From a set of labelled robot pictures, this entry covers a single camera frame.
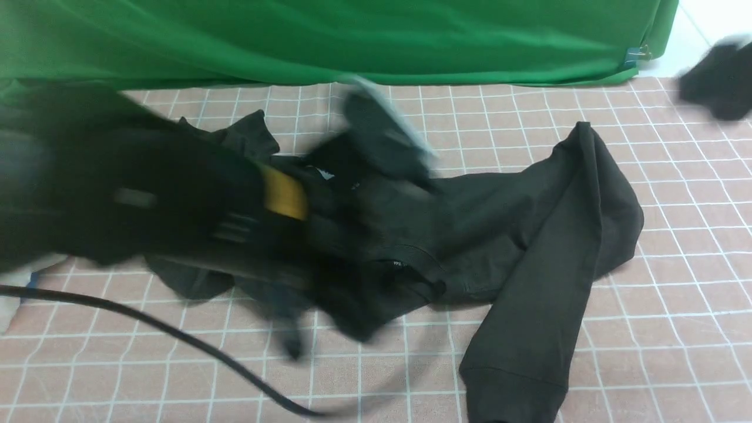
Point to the blue binder clip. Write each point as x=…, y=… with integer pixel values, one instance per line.
x=636, y=56

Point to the green backdrop cloth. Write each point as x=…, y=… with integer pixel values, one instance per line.
x=187, y=44

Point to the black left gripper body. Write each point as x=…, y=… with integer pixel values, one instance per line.
x=350, y=245

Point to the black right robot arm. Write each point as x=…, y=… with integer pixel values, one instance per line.
x=721, y=81

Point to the pink grid tablecloth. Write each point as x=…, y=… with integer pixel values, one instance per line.
x=665, y=339

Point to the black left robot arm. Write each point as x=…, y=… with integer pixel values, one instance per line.
x=89, y=173

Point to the dark gray long-sleeve shirt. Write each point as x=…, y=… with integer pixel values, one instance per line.
x=529, y=243

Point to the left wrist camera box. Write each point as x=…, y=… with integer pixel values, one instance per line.
x=376, y=142

